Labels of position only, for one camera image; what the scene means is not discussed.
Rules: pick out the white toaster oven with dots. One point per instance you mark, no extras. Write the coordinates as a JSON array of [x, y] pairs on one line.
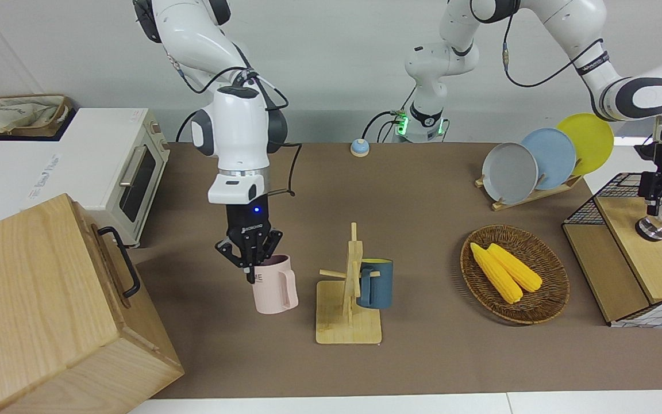
[[95, 155]]

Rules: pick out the light blue plate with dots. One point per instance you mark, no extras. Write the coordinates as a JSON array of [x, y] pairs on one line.
[[555, 155]]

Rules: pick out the wooden plate rack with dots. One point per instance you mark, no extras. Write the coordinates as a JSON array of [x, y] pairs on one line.
[[538, 195]]

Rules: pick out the blue call bell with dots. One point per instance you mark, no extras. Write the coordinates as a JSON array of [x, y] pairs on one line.
[[360, 148]]

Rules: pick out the wooden mug rack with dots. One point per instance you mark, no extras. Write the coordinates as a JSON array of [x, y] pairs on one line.
[[345, 330]]

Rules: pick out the grey plate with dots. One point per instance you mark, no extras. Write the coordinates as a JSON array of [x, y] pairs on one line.
[[509, 172]]

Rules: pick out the yellow plate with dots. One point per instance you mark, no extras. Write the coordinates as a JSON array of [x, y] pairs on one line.
[[592, 141]]

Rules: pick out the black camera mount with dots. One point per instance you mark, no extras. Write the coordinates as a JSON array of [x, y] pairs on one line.
[[646, 152]]

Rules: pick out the beige paper bag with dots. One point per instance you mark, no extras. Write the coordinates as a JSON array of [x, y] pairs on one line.
[[15, 115]]

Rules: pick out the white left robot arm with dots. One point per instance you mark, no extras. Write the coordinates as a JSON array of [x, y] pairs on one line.
[[572, 23]]

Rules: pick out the yellow corn cob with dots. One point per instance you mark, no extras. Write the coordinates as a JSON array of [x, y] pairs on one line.
[[497, 276], [518, 269]]

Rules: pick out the beige bag in tray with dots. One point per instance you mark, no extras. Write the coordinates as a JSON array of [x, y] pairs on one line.
[[61, 118]]

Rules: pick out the pink mug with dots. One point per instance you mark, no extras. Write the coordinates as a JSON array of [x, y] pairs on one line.
[[273, 290]]

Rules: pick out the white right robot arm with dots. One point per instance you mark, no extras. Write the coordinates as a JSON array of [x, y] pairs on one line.
[[239, 132]]

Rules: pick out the brown wicker basket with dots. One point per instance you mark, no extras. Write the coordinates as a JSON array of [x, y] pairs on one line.
[[543, 305]]

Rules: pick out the brown table mat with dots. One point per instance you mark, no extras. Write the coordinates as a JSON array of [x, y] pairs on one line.
[[423, 356]]

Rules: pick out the wooden cabinet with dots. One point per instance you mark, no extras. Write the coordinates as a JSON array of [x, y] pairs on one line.
[[38, 310]]

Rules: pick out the dark blue mug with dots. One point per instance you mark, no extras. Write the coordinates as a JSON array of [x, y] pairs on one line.
[[380, 284]]

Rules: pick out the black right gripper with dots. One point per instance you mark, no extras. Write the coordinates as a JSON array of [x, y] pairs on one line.
[[247, 224]]

